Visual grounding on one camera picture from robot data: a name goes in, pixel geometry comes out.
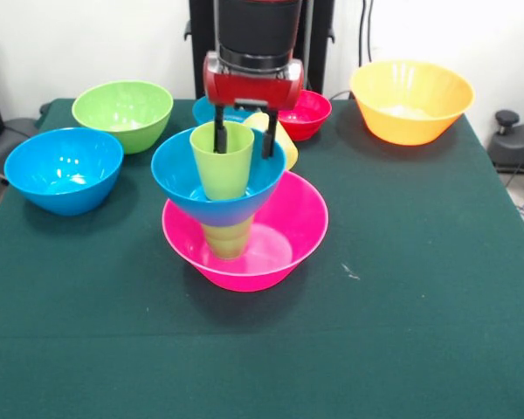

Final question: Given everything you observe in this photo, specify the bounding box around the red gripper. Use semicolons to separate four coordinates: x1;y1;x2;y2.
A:
202;51;306;159

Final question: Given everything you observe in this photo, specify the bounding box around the light green plastic cup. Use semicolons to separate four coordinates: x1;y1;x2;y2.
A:
189;120;256;202

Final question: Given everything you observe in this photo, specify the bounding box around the yellow plastic cup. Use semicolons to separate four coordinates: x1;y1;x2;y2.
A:
243;111;300;171

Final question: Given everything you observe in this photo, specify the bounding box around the red plastic bowl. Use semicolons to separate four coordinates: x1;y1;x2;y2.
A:
277;90;333;142

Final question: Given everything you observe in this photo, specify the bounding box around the large blue plastic bowl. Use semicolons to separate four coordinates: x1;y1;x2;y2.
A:
3;127;124;217
150;126;287;227

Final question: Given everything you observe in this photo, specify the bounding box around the pink plastic bowl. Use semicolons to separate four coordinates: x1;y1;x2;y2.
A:
162;169;330;293

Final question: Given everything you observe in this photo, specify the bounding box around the stepped green plastic cup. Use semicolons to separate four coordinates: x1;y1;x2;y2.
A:
202;216;257;262

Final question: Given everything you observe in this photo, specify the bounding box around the orange plastic bowl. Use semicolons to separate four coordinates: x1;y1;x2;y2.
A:
349;59;476;147

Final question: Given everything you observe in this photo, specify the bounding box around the small blue plastic bowl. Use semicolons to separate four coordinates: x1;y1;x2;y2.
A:
192;95;254;126

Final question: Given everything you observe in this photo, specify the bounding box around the green plastic bowl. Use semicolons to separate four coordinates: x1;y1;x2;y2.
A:
71;79;175;155

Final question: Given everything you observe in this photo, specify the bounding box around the dark green table cloth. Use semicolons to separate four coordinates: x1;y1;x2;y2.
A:
0;98;524;419

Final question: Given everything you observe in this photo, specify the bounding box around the black knob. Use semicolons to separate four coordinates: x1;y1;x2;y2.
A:
495;109;520;136

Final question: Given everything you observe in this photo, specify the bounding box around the grey stand base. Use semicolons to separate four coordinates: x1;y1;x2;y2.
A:
488;124;524;175

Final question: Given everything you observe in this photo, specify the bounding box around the black hanging cable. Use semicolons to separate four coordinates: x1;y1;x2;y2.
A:
358;0;376;66

